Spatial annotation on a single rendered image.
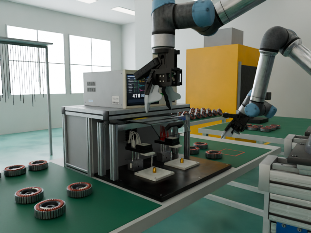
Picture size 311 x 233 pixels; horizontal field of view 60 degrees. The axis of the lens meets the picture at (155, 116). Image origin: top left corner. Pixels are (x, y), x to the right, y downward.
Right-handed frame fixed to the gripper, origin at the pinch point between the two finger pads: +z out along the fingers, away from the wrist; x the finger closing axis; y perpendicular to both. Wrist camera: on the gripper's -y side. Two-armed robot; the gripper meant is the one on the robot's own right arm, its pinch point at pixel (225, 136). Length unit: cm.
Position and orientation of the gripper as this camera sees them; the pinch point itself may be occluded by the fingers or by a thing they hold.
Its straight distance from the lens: 183.2
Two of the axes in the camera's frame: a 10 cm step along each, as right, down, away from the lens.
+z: -3.7, 8.2, 4.3
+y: 6.4, 5.6, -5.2
